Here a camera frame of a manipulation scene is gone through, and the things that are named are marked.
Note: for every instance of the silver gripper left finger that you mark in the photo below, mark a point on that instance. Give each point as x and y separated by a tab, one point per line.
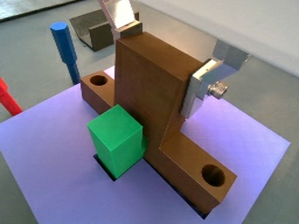
120	17

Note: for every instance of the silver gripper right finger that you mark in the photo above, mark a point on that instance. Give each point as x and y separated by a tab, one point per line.
206	80

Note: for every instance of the brown T-shaped block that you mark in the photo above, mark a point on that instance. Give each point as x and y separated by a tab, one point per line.
152	73

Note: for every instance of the purple base board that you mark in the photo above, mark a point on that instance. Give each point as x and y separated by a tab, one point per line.
48	151

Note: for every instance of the blue peg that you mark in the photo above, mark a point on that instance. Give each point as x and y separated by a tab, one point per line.
63	41

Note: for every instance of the green U-shaped block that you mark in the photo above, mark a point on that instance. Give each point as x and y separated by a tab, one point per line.
116	134

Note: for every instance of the red peg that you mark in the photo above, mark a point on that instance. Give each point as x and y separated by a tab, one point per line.
7	100

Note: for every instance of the black U-channel bracket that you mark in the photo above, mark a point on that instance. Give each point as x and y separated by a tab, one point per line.
95	32

